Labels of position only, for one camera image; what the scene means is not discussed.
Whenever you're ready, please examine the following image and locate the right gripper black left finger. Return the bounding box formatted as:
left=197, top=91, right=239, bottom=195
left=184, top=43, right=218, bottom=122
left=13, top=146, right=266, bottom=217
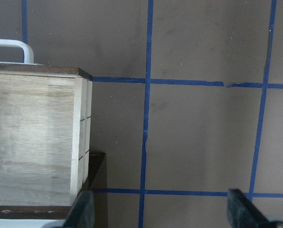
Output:
left=64, top=191, right=95, bottom=228

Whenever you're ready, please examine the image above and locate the white drawer handle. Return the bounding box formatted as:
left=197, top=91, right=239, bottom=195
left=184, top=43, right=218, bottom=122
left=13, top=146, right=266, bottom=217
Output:
left=0, top=38, right=35, bottom=64

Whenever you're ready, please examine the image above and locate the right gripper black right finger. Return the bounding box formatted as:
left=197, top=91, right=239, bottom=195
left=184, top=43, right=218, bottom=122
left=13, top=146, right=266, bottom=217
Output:
left=227, top=189, right=283, bottom=228

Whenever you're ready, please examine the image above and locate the light wooden drawer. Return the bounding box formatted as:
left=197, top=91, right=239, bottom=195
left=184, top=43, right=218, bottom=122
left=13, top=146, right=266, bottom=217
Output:
left=0, top=62, right=93, bottom=219

